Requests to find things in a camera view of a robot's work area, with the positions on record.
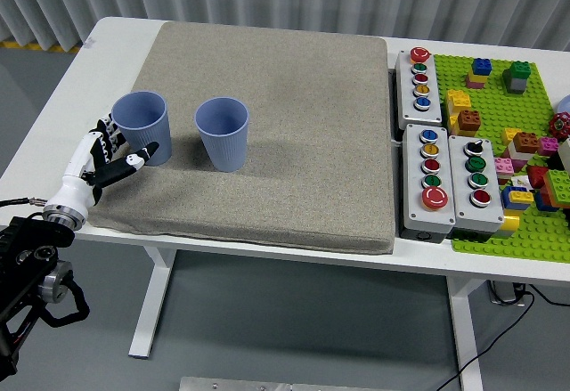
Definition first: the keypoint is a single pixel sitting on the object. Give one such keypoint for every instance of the grey toy brick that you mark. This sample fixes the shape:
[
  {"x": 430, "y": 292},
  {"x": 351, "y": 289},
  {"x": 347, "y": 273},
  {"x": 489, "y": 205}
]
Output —
[{"x": 517, "y": 86}]

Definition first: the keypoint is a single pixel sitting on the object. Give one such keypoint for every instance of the white table leg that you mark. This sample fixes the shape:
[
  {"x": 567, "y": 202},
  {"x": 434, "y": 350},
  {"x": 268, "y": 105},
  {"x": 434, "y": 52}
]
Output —
[
  {"x": 151, "y": 302},
  {"x": 465, "y": 333}
]

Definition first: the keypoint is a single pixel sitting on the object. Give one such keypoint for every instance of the green studded baseplate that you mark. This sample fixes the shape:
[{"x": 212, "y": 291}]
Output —
[{"x": 494, "y": 106}]

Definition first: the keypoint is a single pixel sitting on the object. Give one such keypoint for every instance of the brown toy brick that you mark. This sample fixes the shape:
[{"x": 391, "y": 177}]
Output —
[
  {"x": 525, "y": 141},
  {"x": 469, "y": 119}
]

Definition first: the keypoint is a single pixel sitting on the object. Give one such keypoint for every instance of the yellow round toy brick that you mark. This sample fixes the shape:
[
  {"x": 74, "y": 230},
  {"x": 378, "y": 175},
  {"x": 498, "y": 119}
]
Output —
[{"x": 510, "y": 224}]

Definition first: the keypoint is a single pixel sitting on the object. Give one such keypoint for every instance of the yellow floor tape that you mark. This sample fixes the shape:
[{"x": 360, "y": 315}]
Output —
[{"x": 26, "y": 45}]

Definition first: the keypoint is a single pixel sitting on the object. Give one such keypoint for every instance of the pale blue bowl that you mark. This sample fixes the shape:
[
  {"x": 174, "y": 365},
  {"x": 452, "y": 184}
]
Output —
[{"x": 565, "y": 105}]

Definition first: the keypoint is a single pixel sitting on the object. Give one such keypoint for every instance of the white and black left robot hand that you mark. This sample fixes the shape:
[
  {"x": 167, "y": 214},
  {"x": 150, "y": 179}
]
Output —
[{"x": 75, "y": 190}]

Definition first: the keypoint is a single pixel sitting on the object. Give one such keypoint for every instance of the large green toy brick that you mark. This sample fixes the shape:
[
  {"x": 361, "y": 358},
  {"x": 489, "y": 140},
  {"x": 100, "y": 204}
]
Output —
[{"x": 559, "y": 184}]

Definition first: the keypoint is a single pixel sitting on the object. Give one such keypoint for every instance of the blue ribbed cup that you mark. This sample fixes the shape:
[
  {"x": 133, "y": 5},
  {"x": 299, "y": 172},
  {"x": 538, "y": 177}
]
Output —
[
  {"x": 144, "y": 132},
  {"x": 225, "y": 146}
]

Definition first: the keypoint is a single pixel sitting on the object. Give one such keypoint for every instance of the grey power strip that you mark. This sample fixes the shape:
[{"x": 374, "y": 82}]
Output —
[{"x": 505, "y": 293}]

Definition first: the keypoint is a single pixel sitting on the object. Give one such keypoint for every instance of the pink toy brick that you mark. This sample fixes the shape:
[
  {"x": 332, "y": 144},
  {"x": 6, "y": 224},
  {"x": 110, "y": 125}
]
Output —
[
  {"x": 503, "y": 165},
  {"x": 472, "y": 84}
]

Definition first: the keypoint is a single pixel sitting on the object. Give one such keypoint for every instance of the white block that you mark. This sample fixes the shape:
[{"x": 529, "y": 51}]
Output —
[{"x": 565, "y": 155}]

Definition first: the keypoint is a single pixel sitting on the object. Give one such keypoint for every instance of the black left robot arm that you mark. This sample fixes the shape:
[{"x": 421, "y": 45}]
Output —
[{"x": 26, "y": 253}]

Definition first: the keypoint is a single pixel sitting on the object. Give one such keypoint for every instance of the grey selector switch control box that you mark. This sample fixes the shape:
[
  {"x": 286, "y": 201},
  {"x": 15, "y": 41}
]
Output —
[{"x": 463, "y": 186}]

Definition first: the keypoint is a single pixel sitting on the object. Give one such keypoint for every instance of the grey-brown mat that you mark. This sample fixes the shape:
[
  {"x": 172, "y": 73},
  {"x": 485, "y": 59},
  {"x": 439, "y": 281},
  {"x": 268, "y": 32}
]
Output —
[{"x": 289, "y": 141}]

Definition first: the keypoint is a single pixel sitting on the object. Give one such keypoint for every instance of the magenta toy brick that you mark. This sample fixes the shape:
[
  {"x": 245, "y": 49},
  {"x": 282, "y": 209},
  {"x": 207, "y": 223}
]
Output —
[{"x": 548, "y": 146}]

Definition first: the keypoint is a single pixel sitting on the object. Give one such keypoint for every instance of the blue toy brick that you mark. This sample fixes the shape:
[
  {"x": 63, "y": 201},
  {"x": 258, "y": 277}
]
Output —
[
  {"x": 482, "y": 67},
  {"x": 507, "y": 199}
]

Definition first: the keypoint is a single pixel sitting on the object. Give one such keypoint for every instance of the red toy brick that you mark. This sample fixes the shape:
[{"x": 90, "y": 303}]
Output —
[{"x": 536, "y": 176}]

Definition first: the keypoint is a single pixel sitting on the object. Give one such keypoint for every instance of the white printed toy brick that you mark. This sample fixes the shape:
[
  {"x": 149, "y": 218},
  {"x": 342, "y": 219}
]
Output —
[{"x": 518, "y": 181}]

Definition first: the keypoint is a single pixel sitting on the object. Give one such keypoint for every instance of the grey five-button control box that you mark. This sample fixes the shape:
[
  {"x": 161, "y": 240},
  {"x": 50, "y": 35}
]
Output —
[
  {"x": 416, "y": 204},
  {"x": 429, "y": 110}
]

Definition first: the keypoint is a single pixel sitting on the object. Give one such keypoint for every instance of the red valve handwheel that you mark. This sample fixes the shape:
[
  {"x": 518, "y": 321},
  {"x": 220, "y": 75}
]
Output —
[{"x": 559, "y": 126}]

